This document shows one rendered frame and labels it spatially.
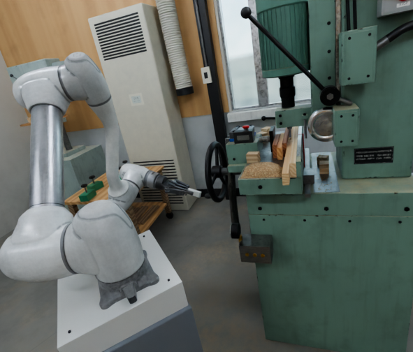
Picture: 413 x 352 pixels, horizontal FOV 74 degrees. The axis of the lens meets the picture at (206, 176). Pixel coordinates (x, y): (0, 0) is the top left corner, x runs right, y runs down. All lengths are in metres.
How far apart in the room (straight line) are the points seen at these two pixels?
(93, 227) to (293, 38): 0.87
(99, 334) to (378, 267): 0.96
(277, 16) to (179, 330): 1.06
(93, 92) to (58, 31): 2.23
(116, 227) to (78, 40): 2.58
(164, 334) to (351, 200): 0.74
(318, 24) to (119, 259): 0.95
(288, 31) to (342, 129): 0.37
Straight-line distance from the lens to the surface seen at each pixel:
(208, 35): 2.50
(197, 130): 2.71
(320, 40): 1.08
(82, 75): 1.13
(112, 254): 0.84
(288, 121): 1.15
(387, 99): 1.09
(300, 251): 1.19
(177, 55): 2.48
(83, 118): 3.36
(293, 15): 1.08
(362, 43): 0.97
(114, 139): 1.28
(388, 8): 1.01
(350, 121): 0.99
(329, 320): 1.44
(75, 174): 2.88
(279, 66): 1.07
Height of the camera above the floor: 1.28
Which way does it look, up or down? 21 degrees down
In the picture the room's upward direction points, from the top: 11 degrees counter-clockwise
